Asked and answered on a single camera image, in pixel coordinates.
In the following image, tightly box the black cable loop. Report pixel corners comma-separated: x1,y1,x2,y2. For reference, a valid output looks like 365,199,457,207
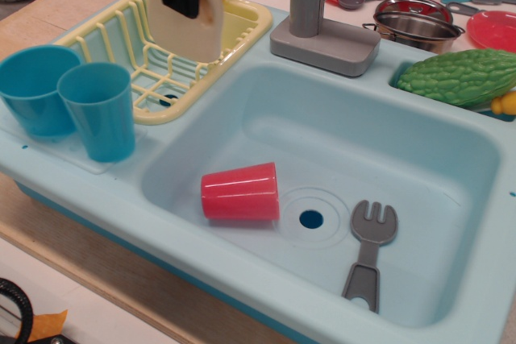
0,278,35,344

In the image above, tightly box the blue cup right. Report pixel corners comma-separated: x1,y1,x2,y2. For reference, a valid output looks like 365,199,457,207
57,62,135,163

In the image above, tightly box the yellow drying rack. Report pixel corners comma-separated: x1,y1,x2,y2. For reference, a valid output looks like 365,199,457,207
54,0,273,125

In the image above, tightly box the grey spoon handle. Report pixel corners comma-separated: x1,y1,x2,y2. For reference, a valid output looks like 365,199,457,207
446,2,483,16

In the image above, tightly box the steel pot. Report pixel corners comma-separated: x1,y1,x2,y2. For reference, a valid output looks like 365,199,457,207
362,11,465,54

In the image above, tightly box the light blue toy sink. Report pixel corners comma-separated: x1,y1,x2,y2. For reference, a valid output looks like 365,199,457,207
1,9,515,343

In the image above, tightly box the red plastic cup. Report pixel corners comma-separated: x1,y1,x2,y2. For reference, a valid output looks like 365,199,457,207
201,162,280,221

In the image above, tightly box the orange tape piece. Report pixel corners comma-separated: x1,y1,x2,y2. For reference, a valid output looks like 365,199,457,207
28,309,68,342

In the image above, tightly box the green bitter gourd toy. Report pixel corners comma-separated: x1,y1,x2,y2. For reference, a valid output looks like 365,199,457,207
396,49,515,108

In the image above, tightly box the red plate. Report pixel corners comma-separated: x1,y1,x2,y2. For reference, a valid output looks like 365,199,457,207
466,10,515,53

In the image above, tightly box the grey toy faucet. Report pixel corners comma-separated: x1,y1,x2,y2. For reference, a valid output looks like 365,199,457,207
270,0,381,77

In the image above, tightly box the grey plastic fork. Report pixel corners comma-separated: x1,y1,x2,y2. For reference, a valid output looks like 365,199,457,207
342,200,398,313

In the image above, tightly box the cream detergent bottle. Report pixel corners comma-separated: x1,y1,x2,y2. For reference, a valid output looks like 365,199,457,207
148,0,224,63

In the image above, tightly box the blue cup left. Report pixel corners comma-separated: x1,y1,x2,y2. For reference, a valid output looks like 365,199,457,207
1,44,82,139

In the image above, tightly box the steel pot lid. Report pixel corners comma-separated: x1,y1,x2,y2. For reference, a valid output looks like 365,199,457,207
376,0,453,23

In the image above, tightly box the yellow toy piece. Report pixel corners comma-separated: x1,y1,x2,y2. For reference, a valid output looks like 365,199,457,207
490,91,516,115

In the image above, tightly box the blue cup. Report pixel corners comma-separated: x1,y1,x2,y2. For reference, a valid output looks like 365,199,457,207
1,44,82,139
57,62,135,163

